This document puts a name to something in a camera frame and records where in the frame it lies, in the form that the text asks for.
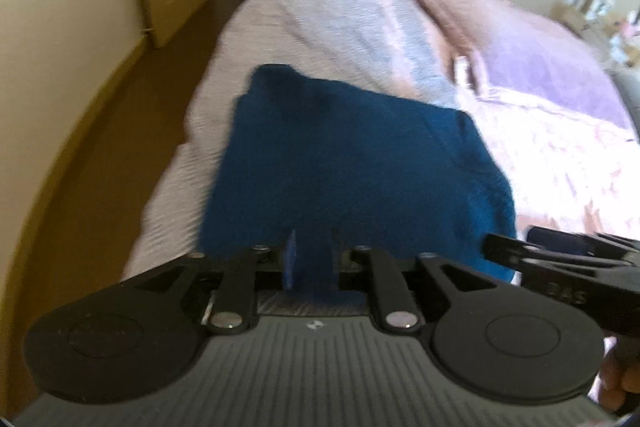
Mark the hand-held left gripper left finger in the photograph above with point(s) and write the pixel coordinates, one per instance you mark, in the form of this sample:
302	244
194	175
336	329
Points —
289	259

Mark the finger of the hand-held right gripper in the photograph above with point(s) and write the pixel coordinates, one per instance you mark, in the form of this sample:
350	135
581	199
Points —
555	237
505	247

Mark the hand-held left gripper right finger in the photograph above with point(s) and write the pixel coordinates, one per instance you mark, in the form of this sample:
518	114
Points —
372	272

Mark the blue knit sweater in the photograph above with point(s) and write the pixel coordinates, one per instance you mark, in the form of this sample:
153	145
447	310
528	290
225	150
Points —
350	147

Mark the person's right hand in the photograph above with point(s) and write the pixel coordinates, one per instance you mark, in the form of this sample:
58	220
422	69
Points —
615	382

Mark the grey pillow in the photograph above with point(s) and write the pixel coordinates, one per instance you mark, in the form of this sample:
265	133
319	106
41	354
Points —
630	97

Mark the lilac fleece blanket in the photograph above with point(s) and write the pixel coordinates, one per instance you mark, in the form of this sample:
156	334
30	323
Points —
540	57

